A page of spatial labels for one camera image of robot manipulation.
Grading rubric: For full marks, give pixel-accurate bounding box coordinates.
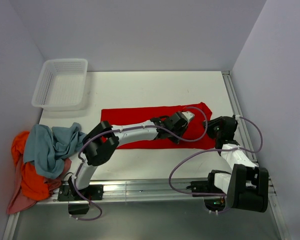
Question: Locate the red t shirt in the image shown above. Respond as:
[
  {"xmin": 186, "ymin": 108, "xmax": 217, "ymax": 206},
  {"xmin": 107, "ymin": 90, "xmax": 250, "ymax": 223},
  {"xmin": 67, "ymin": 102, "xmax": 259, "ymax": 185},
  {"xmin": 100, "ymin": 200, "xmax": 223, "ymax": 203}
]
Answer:
[{"xmin": 100, "ymin": 102, "xmax": 215, "ymax": 150}]

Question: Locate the blue grey t shirt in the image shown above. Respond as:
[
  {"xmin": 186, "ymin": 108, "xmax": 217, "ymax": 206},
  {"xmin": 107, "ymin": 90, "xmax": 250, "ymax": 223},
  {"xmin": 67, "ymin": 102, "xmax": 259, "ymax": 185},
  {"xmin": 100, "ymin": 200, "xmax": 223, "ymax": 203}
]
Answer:
[{"xmin": 23, "ymin": 122, "xmax": 86, "ymax": 179}]

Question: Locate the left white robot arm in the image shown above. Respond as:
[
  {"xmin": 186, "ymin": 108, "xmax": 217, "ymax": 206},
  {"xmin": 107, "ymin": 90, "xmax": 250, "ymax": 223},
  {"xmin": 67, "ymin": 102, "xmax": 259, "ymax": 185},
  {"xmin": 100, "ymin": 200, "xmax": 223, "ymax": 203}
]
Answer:
[{"xmin": 68, "ymin": 111, "xmax": 195, "ymax": 200}]

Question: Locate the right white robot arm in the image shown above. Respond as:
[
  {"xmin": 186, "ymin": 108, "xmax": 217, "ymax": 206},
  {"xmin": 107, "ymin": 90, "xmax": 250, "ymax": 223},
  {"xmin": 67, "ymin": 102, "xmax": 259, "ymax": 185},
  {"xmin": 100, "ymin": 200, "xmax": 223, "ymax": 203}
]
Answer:
[{"xmin": 203, "ymin": 115, "xmax": 269, "ymax": 213}]

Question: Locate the white plastic perforated basket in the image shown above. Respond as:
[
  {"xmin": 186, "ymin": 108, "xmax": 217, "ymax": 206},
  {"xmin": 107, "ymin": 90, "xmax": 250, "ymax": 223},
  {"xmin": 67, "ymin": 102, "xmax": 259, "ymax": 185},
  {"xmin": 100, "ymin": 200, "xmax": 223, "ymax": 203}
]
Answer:
[{"xmin": 31, "ymin": 58, "xmax": 89, "ymax": 112}]

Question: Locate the orange t shirt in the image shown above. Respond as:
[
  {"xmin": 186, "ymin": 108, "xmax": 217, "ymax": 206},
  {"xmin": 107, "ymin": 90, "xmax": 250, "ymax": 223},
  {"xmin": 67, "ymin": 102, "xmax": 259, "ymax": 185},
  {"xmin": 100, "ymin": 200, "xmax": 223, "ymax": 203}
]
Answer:
[{"xmin": 11, "ymin": 131, "xmax": 52, "ymax": 202}]

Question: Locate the pink t shirt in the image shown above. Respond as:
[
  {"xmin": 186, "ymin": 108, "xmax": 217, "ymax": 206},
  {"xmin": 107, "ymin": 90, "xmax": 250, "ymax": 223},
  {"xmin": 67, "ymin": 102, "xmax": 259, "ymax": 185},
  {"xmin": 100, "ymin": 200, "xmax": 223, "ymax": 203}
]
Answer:
[{"xmin": 6, "ymin": 158, "xmax": 72, "ymax": 215}]

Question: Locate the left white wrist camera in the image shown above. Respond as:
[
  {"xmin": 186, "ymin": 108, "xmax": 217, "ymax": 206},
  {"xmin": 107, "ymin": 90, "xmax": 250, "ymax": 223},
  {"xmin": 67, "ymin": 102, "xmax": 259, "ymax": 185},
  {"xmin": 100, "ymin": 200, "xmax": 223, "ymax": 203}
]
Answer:
[{"xmin": 182, "ymin": 111, "xmax": 195, "ymax": 124}]

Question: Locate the aluminium right side rail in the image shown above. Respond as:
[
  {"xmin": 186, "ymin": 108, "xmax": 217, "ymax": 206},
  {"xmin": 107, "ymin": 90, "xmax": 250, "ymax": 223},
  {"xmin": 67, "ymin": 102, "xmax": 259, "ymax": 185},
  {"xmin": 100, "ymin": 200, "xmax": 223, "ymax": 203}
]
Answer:
[{"xmin": 221, "ymin": 70, "xmax": 263, "ymax": 178}]

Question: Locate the aluminium front rail frame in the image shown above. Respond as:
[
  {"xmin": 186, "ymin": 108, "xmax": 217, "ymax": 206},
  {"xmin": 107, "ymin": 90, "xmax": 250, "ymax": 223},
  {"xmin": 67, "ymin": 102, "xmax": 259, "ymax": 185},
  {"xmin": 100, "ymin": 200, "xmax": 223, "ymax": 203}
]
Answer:
[{"xmin": 3, "ymin": 179, "xmax": 280, "ymax": 240}]

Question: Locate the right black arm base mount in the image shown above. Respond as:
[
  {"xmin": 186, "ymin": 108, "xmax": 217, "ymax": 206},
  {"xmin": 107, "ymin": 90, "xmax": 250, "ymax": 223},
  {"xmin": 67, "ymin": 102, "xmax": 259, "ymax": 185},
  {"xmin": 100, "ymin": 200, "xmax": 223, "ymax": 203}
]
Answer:
[{"xmin": 186, "ymin": 180, "xmax": 226, "ymax": 211}]

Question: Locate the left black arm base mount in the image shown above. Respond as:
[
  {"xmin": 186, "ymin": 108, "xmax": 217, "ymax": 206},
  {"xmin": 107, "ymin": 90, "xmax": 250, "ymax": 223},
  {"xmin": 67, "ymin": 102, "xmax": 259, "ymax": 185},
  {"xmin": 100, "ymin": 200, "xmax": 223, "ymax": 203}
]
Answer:
[{"xmin": 57, "ymin": 184, "xmax": 104, "ymax": 215}]

